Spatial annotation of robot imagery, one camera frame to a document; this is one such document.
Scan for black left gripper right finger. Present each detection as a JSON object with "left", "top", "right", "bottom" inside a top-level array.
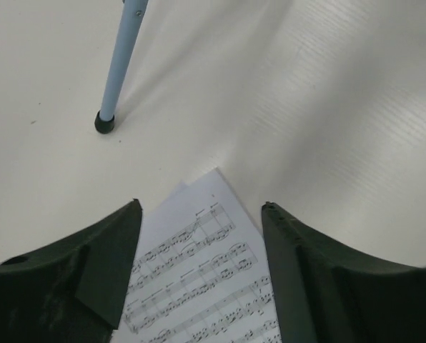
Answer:
[{"left": 261, "top": 202, "right": 426, "bottom": 342}]

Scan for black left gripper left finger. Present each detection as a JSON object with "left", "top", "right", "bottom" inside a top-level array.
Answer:
[{"left": 0, "top": 199, "right": 142, "bottom": 342}]

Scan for sheet music pages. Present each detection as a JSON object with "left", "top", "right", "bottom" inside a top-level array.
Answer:
[{"left": 112, "top": 169, "right": 281, "bottom": 342}]

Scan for blue music stand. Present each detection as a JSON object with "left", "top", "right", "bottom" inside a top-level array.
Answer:
[{"left": 94, "top": 0, "right": 149, "bottom": 134}]

